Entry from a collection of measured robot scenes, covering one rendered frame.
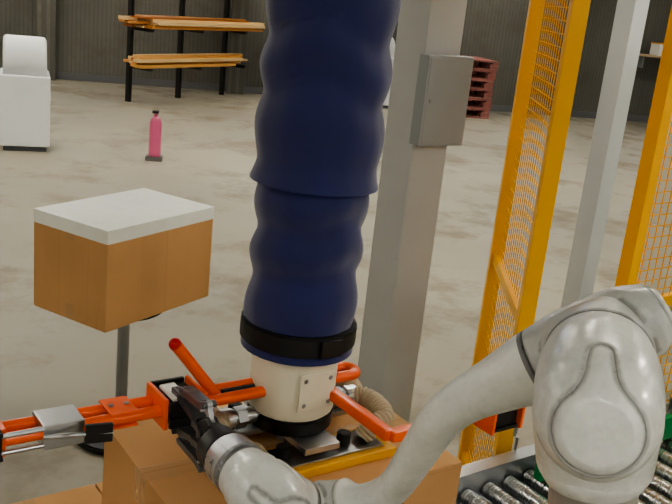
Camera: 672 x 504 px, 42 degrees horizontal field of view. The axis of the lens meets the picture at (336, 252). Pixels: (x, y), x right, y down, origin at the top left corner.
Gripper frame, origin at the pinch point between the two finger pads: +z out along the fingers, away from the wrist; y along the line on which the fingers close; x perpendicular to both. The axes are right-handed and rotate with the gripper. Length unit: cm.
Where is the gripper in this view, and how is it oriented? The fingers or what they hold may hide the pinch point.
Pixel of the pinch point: (173, 403)
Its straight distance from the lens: 164.5
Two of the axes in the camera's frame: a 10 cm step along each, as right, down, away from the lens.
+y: -1.0, 9.5, 2.8
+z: -5.7, -2.9, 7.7
